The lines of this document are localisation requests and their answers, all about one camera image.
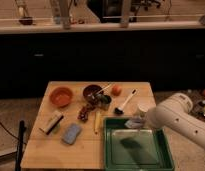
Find wooden block eraser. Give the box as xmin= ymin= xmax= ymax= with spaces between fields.
xmin=40 ymin=111 xmax=64 ymax=135

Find white cup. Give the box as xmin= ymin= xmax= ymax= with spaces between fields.
xmin=137 ymin=105 xmax=149 ymax=117

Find blue sponge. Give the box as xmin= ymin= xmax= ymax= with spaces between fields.
xmin=62 ymin=123 xmax=82 ymax=145

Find black pole stand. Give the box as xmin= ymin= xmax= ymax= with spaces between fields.
xmin=15 ymin=120 xmax=26 ymax=171

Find dark metal tin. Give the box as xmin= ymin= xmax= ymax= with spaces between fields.
xmin=97 ymin=95 xmax=112 ymax=110

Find green plastic tray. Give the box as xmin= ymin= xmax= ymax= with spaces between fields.
xmin=103 ymin=118 xmax=175 ymax=171

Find wooden-handled spoon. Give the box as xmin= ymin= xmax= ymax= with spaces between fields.
xmin=93 ymin=83 xmax=112 ymax=96

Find orange fruit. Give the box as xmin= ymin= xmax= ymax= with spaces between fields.
xmin=111 ymin=85 xmax=122 ymax=96

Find orange bowl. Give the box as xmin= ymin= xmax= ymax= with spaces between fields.
xmin=49 ymin=87 xmax=73 ymax=107

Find dark red background bowl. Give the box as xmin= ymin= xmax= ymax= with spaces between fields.
xmin=19 ymin=17 xmax=33 ymax=25

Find dark brown bowl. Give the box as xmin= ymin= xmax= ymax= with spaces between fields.
xmin=83 ymin=84 xmax=101 ymax=99

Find brown-red toy pieces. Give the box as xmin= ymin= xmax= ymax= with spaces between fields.
xmin=78 ymin=104 xmax=95 ymax=122

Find grey-blue towel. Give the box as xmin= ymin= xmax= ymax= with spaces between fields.
xmin=125 ymin=118 xmax=145 ymax=129

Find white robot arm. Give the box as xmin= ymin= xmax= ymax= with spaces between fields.
xmin=145 ymin=93 xmax=205 ymax=149

